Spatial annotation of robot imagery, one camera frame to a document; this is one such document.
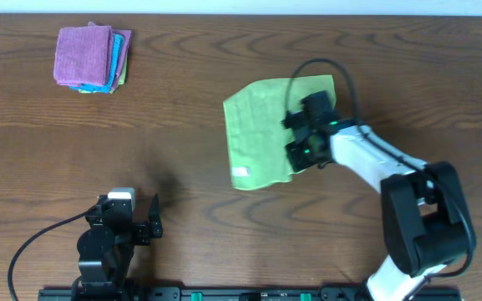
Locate green microfiber cloth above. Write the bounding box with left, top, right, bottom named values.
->
left=223, top=74, right=337, bottom=191

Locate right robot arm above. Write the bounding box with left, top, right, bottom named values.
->
left=283, top=109, right=476, bottom=300

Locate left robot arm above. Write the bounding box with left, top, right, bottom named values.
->
left=70, top=189, right=163, bottom=300

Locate green folded cloth at bottom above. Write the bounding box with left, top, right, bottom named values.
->
left=76, top=55, right=128, bottom=94

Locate purple folded cloth on top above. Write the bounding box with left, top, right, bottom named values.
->
left=53, top=26, right=112, bottom=85

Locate purple folded cloth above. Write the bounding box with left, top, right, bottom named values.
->
left=81, top=23, right=132, bottom=85
left=53, top=26, right=112, bottom=85

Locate blue folded cloth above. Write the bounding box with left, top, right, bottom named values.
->
left=70, top=33, right=124, bottom=94

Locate purple folded cloth lower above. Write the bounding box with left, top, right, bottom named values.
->
left=81, top=23, right=132, bottom=85

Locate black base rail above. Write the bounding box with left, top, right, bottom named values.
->
left=38, top=286, right=463, bottom=301

